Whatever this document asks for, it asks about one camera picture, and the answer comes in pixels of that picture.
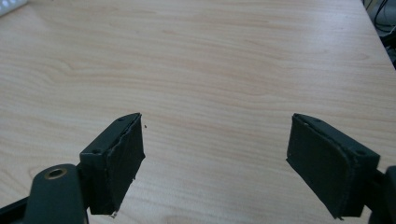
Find white perforated plastic object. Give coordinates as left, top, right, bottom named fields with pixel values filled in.
left=0, top=0, right=29, bottom=18

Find black cables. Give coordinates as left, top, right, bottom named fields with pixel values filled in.
left=362, top=0, right=396, bottom=68

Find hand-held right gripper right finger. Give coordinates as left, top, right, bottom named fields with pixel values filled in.
left=285, top=112, right=381, bottom=220

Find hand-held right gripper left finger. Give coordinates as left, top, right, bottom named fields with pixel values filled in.
left=78, top=112, right=147, bottom=217

